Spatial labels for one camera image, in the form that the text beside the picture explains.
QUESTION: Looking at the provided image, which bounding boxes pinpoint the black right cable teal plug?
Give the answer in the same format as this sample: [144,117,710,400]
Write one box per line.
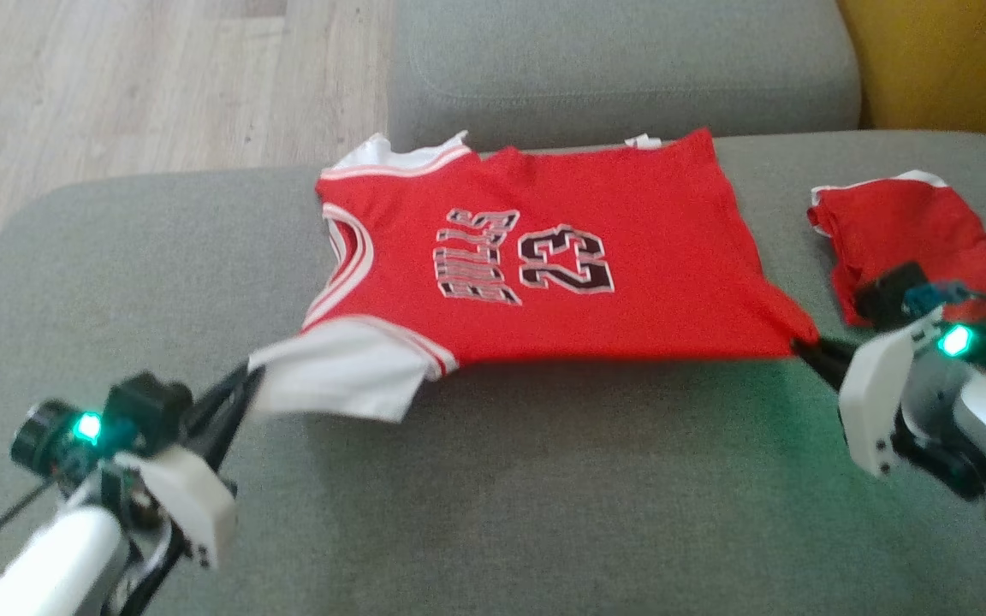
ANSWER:
[904,282,986,309]

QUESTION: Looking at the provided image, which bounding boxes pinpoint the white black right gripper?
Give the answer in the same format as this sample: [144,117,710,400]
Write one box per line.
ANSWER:
[791,311,947,479]

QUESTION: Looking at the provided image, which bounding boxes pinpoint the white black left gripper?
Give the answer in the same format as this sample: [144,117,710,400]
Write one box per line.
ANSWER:
[112,363,266,571]

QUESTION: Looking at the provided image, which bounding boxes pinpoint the grey sofa seat cushion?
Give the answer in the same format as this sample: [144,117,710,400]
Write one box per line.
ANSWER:
[0,128,986,616]

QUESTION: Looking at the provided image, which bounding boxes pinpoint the folded red garment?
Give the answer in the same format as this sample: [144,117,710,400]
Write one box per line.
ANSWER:
[807,169,986,328]

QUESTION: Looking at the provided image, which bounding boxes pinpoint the red basketball jersey white sleeves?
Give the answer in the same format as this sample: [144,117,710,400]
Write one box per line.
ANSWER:
[246,128,821,424]

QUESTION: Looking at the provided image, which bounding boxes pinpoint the black left cable teal plug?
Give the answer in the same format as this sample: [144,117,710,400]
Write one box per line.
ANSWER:
[0,477,59,550]

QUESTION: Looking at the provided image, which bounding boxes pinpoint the yellow sofa cushion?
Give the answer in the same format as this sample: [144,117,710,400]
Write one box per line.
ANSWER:
[835,0,986,151]

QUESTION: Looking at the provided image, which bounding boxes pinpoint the black cable teal plug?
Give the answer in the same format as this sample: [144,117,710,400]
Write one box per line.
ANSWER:
[904,282,986,309]
[0,477,59,550]

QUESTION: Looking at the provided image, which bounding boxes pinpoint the grey sofa back cushion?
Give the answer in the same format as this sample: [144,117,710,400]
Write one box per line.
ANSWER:
[386,0,862,155]

